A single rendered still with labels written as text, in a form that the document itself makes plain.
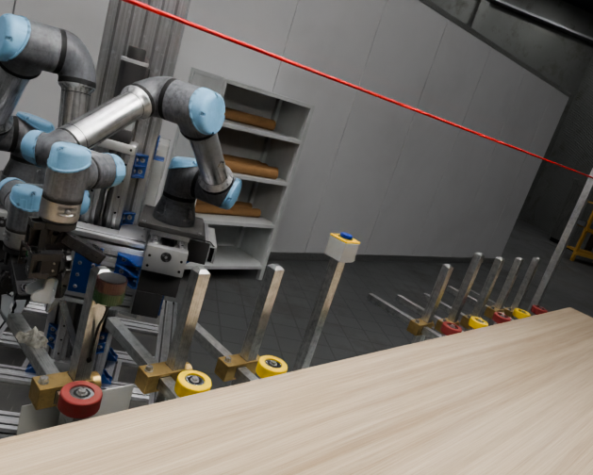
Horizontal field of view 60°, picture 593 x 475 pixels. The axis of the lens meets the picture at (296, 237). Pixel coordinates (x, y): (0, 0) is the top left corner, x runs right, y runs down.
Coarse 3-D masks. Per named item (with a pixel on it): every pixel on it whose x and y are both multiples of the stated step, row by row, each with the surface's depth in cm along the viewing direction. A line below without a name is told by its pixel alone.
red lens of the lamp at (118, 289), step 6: (96, 282) 103; (102, 282) 102; (126, 282) 105; (96, 288) 103; (102, 288) 102; (108, 288) 102; (114, 288) 102; (120, 288) 103; (108, 294) 102; (114, 294) 103; (120, 294) 103
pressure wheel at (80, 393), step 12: (72, 384) 105; (84, 384) 106; (60, 396) 101; (72, 396) 102; (84, 396) 103; (96, 396) 104; (60, 408) 101; (72, 408) 100; (84, 408) 101; (96, 408) 103
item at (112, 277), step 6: (102, 276) 103; (108, 276) 104; (114, 276) 105; (120, 276) 106; (108, 282) 102; (114, 282) 103; (120, 282) 103; (96, 306) 108; (102, 306) 108; (108, 306) 105; (102, 318) 107; (96, 330) 109; (96, 336) 110; (90, 354) 111; (90, 360) 111
